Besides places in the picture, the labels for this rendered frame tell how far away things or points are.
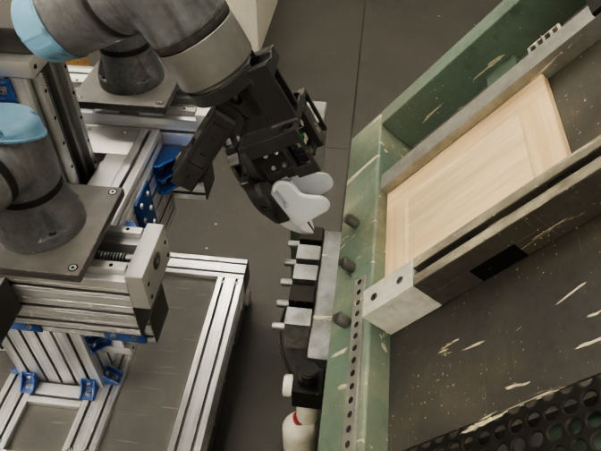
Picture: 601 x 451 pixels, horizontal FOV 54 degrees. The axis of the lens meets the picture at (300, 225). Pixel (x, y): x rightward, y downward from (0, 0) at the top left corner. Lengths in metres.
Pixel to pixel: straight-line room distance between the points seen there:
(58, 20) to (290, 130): 0.22
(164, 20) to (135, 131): 0.99
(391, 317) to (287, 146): 0.57
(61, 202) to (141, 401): 0.91
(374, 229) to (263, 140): 0.72
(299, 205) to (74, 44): 0.26
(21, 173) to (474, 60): 0.97
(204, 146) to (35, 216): 0.53
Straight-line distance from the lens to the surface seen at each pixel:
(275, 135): 0.55
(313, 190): 0.65
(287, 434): 1.82
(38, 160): 1.02
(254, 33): 3.65
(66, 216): 1.09
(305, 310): 1.28
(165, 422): 1.80
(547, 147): 1.05
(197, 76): 0.52
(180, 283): 2.09
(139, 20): 0.52
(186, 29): 0.51
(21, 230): 1.08
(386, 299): 1.03
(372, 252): 1.20
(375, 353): 1.06
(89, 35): 0.56
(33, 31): 0.60
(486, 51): 1.44
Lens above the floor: 1.78
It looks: 45 degrees down
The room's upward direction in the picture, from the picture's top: straight up
